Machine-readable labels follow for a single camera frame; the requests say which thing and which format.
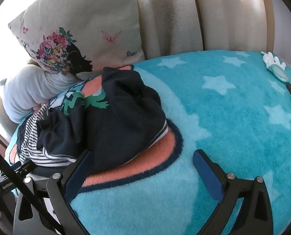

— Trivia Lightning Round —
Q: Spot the black and white striped garment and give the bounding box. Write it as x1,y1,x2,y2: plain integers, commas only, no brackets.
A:
18,67,169,170

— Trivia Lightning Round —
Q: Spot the cream floral printed pillow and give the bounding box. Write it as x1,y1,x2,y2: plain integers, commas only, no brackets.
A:
8,0,146,75

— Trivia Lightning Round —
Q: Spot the cream fleece cover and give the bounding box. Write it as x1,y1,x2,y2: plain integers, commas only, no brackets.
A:
135,0,269,61

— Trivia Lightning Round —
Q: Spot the turquoise star printed blanket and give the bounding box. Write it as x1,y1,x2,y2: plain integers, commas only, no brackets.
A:
6,50,291,235

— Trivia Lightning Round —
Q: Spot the light blue plain pillow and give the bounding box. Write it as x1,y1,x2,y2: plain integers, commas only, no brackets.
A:
0,63,80,124

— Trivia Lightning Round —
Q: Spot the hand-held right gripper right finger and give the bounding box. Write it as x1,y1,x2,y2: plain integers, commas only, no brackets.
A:
193,149,275,235

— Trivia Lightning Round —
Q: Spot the wooden frame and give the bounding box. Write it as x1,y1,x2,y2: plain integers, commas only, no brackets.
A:
259,0,277,52

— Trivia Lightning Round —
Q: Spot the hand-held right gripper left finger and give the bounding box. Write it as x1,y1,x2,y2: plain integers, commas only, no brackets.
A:
13,149,93,235

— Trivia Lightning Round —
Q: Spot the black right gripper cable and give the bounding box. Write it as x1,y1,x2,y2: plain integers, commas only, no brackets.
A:
0,142,67,235

